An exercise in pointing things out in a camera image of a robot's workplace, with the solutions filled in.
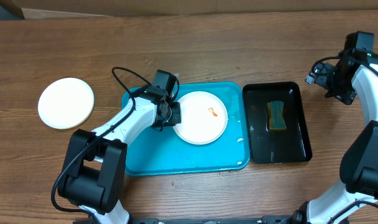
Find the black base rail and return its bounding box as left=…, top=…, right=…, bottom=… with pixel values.
left=128, top=215, right=293, bottom=224

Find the black rectangular tray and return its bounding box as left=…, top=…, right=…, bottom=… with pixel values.
left=242, top=82, right=313, bottom=164

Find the cardboard panel at back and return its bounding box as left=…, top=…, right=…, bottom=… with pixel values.
left=14, top=0, right=378, bottom=16

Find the white plate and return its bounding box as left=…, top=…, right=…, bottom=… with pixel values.
left=37, top=78, right=95, bottom=129
left=173, top=91, right=228, bottom=145

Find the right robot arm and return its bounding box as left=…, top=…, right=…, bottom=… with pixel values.
left=282, top=47, right=378, bottom=223

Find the green yellow sponge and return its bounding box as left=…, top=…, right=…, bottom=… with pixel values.
left=266, top=101, right=287, bottom=131

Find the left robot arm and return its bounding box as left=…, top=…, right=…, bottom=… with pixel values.
left=51, top=85, right=180, bottom=223

